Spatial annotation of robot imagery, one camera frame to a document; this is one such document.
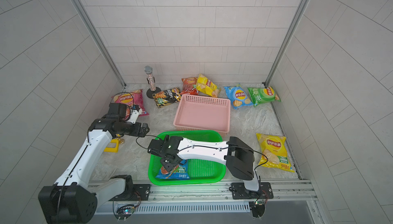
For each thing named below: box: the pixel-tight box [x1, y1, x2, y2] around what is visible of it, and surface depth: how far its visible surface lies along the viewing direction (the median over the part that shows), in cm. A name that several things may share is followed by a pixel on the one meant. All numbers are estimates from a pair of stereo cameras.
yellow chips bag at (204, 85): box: [196, 73, 218, 97], surface depth 104 cm
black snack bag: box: [152, 86, 182, 109], surface depth 103 cm
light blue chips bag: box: [223, 85, 254, 110], surface depth 104 cm
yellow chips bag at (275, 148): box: [255, 132, 295, 173], surface depth 81 cm
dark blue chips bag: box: [155, 159, 191, 180], surface depth 73 cm
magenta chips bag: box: [111, 88, 150, 121], surface depth 99 cm
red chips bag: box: [179, 77, 200, 96], surface depth 107 cm
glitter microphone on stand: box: [143, 65, 162, 99], surface depth 98 cm
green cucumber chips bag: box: [247, 85, 281, 108], surface depth 104 cm
